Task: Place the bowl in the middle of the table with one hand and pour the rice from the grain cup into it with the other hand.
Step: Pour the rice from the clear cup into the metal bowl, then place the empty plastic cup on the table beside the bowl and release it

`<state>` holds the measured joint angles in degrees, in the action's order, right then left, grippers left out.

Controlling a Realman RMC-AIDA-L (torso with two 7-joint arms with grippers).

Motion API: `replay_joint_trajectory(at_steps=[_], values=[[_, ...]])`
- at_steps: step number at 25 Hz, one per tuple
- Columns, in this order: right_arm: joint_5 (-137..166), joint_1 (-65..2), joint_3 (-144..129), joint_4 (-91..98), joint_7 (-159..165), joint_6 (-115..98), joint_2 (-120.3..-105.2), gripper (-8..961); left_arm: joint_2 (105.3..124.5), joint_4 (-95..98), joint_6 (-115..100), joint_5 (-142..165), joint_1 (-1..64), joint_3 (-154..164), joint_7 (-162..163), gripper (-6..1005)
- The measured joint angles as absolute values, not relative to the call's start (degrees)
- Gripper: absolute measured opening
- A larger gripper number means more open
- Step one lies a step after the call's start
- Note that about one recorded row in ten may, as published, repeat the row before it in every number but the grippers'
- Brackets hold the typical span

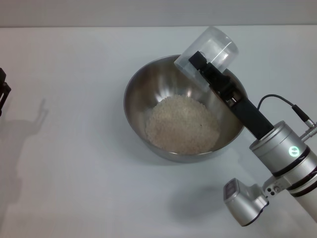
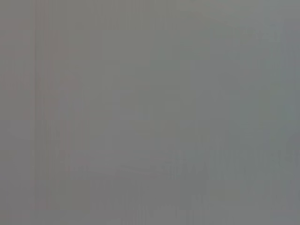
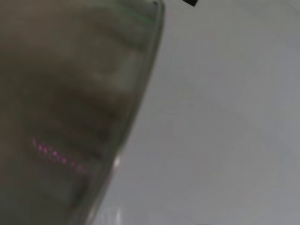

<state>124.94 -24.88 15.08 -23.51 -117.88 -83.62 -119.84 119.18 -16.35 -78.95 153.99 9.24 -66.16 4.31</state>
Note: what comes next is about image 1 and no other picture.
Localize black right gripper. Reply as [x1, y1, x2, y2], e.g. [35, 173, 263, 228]
[189, 51, 275, 141]

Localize clear plastic measuring cup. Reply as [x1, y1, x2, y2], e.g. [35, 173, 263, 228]
[173, 26, 239, 90]

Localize white rice grains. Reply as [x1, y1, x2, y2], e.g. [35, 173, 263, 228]
[145, 95, 221, 155]

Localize stainless steel mixing bowl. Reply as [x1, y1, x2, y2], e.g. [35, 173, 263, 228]
[123, 54, 249, 164]

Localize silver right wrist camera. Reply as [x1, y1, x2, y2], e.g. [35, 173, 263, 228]
[222, 178, 270, 228]

